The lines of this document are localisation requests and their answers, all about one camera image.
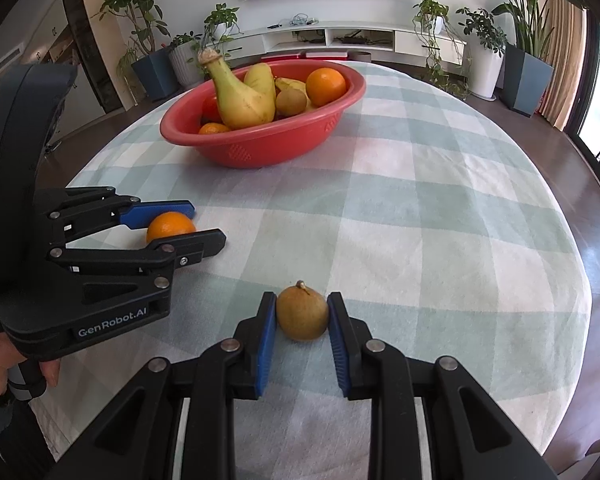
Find red plastic fruit bowl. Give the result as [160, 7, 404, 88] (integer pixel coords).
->
[160, 58, 366, 168]

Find tall plant blue pot left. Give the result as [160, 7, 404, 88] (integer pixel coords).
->
[98, 0, 178, 101]

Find small tangerine in bowl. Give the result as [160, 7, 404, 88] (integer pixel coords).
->
[198, 122, 230, 134]

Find plant in white ribbed pot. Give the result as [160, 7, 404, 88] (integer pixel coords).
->
[169, 32, 202, 88]

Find tall plant blue pot right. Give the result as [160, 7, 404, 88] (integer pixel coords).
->
[492, 0, 585, 117]

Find tall plant blue pot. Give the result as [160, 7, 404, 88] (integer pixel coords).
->
[98, 0, 178, 101]
[492, 0, 585, 117]

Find checkered tablecloth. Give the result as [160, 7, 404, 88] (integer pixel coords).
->
[32, 63, 592, 455]

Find orange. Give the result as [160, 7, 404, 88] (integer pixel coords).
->
[145, 211, 197, 244]
[306, 67, 347, 107]

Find red storage box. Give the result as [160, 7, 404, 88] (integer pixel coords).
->
[304, 50, 349, 60]
[261, 51, 302, 62]

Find red tomato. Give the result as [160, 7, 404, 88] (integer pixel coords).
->
[201, 96, 223, 124]

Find pothos on console left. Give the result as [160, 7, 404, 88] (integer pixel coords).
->
[201, 3, 239, 51]

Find white tv console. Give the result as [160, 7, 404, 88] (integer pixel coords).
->
[214, 20, 467, 68]

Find red storage box left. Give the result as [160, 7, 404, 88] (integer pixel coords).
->
[261, 51, 302, 62]

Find small round pot under console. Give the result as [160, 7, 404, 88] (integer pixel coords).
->
[348, 51, 373, 63]

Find orange in bowl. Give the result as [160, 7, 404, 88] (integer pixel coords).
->
[306, 67, 347, 107]

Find yellow banana bunch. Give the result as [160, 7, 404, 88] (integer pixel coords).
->
[197, 48, 314, 130]

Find hanging pothos on console right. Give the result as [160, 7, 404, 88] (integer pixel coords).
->
[412, 0, 468, 100]

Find red storage box right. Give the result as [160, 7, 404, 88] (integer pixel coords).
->
[304, 50, 349, 60]

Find beige curtain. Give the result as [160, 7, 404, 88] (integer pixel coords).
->
[539, 0, 586, 131]

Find brown kiwi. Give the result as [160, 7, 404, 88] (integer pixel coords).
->
[276, 281, 329, 341]
[275, 88, 308, 117]

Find plant in white pot right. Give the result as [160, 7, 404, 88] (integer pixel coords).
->
[456, 6, 507, 102]

